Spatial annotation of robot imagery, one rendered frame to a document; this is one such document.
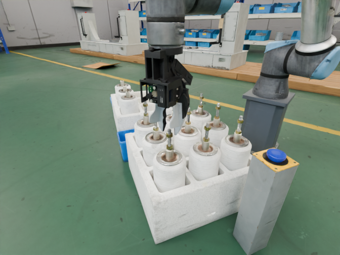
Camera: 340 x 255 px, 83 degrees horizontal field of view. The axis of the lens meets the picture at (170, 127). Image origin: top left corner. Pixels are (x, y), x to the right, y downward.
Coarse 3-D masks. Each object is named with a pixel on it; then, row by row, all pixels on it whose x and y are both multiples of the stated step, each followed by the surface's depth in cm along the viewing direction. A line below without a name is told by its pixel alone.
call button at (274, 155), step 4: (272, 148) 45; (268, 152) 44; (272, 152) 44; (276, 152) 44; (280, 152) 44; (268, 156) 44; (272, 156) 43; (276, 156) 42; (280, 156) 42; (284, 156) 42; (272, 160) 43; (276, 160) 42; (280, 160) 42
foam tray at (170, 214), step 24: (144, 168) 61; (240, 168) 61; (144, 192) 60; (168, 192) 53; (192, 192) 54; (216, 192) 58; (240, 192) 63; (168, 216) 54; (192, 216) 59; (216, 216) 64
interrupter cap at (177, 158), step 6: (162, 150) 57; (174, 150) 58; (156, 156) 55; (162, 156) 55; (174, 156) 55; (180, 156) 55; (162, 162) 53; (168, 162) 52; (174, 162) 53; (180, 162) 53
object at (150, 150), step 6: (144, 138) 64; (144, 144) 62; (150, 144) 61; (156, 144) 61; (162, 144) 61; (144, 150) 64; (150, 150) 62; (156, 150) 61; (144, 156) 65; (150, 156) 63; (150, 162) 64
